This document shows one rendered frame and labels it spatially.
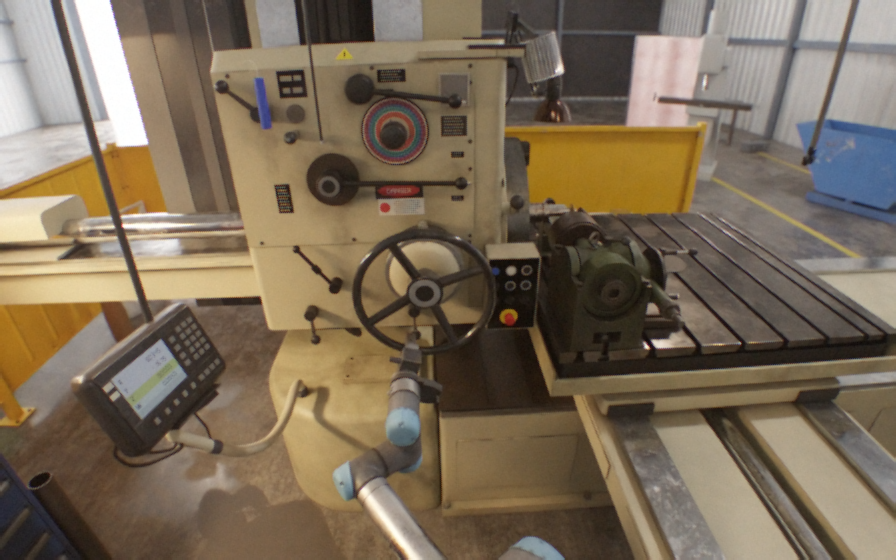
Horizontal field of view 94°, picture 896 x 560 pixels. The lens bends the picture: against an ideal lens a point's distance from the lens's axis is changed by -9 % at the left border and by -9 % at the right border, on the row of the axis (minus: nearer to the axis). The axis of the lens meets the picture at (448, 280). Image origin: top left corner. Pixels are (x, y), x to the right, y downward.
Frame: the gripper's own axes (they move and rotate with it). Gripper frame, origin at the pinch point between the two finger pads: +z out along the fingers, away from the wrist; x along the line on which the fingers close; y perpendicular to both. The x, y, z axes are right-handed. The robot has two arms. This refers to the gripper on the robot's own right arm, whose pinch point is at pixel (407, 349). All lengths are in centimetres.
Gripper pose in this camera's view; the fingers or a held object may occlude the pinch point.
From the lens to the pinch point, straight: 128.1
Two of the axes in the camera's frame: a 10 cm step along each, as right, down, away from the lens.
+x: -3.0, 8.4, 4.5
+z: -0.4, -4.8, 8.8
